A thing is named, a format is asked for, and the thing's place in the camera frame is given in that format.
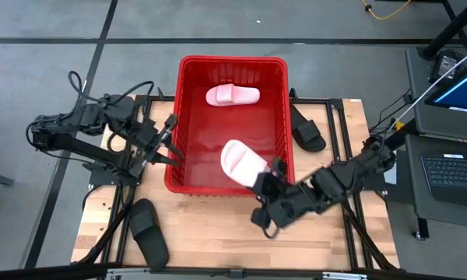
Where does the red plastic bin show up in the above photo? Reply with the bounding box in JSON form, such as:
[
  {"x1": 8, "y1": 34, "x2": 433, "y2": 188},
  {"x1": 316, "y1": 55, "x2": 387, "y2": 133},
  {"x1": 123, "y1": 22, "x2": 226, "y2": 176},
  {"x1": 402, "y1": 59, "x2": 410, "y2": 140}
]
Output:
[{"x1": 163, "y1": 54, "x2": 296, "y2": 197}]

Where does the black slide sandal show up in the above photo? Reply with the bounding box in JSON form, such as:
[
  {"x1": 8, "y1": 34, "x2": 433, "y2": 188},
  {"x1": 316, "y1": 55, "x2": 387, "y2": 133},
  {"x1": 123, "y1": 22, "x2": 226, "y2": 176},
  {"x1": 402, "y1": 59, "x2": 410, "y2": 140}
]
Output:
[
  {"x1": 128, "y1": 198, "x2": 170, "y2": 271},
  {"x1": 290, "y1": 103, "x2": 328, "y2": 153}
]

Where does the black power adapter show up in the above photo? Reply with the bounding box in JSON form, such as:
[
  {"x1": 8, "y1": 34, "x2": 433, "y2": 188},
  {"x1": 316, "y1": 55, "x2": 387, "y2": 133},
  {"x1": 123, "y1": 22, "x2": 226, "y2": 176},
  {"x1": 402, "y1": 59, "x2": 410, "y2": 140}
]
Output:
[{"x1": 429, "y1": 50, "x2": 467, "y2": 82}]

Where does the black power cable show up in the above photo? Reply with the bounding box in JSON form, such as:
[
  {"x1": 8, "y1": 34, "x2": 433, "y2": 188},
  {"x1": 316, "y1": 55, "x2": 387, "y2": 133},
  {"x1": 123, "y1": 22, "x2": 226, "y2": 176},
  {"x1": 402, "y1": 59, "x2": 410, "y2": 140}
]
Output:
[{"x1": 369, "y1": 88, "x2": 413, "y2": 137}]

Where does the white cable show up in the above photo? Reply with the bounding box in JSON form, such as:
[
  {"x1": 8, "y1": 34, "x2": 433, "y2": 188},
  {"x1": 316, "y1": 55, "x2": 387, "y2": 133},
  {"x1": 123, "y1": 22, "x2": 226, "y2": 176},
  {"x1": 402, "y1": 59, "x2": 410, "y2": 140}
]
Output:
[{"x1": 388, "y1": 44, "x2": 467, "y2": 131}]

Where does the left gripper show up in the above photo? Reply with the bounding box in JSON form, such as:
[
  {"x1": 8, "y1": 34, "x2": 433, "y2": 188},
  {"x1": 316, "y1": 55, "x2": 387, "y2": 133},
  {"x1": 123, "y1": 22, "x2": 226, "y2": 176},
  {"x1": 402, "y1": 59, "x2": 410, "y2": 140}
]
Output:
[{"x1": 128, "y1": 114, "x2": 185, "y2": 178}]

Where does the black tripod stand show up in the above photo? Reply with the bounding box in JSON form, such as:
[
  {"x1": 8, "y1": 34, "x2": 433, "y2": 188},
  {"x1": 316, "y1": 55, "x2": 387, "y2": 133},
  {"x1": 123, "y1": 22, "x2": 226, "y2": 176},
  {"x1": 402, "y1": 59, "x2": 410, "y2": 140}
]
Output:
[{"x1": 418, "y1": 0, "x2": 467, "y2": 61}]

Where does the black aluminium frame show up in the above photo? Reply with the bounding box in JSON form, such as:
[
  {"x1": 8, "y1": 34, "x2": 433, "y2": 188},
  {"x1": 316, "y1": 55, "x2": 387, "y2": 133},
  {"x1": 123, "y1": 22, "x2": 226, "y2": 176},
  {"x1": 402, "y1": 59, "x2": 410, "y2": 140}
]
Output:
[{"x1": 0, "y1": 87, "x2": 404, "y2": 280}]

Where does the black laptop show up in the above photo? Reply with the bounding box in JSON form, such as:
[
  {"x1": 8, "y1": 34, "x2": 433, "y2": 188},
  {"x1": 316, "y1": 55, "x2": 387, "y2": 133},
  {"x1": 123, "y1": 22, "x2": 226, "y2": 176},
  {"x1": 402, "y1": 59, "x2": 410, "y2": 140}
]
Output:
[{"x1": 420, "y1": 152, "x2": 467, "y2": 209}]

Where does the silver metal bracket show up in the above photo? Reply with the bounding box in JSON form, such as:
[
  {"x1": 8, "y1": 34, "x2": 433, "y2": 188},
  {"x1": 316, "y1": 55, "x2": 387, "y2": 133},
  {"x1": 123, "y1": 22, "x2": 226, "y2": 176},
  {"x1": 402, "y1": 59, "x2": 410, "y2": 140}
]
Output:
[
  {"x1": 105, "y1": 268, "x2": 149, "y2": 279},
  {"x1": 321, "y1": 271, "x2": 369, "y2": 280}
]

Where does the yellow cable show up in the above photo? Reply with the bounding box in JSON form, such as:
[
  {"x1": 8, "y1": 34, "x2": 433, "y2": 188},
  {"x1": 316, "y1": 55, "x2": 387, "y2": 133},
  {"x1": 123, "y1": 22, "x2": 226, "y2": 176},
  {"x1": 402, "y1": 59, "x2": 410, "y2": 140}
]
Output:
[{"x1": 360, "y1": 0, "x2": 413, "y2": 20}]

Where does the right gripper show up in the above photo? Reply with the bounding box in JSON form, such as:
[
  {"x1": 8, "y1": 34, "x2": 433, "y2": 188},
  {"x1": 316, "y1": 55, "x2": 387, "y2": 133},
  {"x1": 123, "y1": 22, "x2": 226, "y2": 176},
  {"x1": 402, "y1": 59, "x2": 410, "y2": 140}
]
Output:
[{"x1": 251, "y1": 158, "x2": 312, "y2": 229}]

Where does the pink slide sandal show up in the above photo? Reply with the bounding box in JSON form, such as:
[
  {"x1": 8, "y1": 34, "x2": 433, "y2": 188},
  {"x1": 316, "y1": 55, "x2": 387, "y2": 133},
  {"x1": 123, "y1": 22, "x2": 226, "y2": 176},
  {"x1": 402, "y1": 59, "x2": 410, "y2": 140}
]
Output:
[
  {"x1": 205, "y1": 82, "x2": 261, "y2": 107},
  {"x1": 219, "y1": 138, "x2": 272, "y2": 188}
]

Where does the computer monitor blue screen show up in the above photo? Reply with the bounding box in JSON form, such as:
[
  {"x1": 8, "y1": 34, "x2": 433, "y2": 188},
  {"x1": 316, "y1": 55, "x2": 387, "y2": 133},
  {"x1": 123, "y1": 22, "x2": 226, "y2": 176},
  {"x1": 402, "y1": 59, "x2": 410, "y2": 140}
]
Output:
[{"x1": 425, "y1": 58, "x2": 467, "y2": 114}]

